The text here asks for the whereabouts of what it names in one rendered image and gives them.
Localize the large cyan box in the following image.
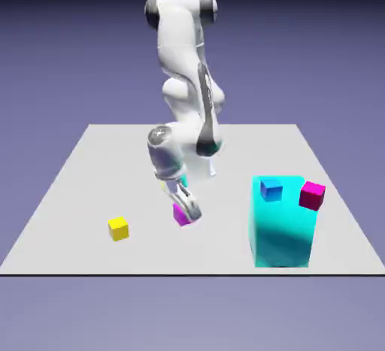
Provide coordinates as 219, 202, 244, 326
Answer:
248, 175, 319, 268

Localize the small blue cube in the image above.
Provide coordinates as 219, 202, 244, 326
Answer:
259, 178, 283, 202

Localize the small yellow cube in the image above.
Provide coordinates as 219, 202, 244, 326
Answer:
108, 216, 131, 242

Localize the small crimson cube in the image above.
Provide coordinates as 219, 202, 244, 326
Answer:
299, 180, 326, 212

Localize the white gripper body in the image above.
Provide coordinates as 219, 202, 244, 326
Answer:
168, 186, 202, 222

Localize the small magenta cube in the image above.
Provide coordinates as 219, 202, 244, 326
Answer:
172, 203, 193, 227

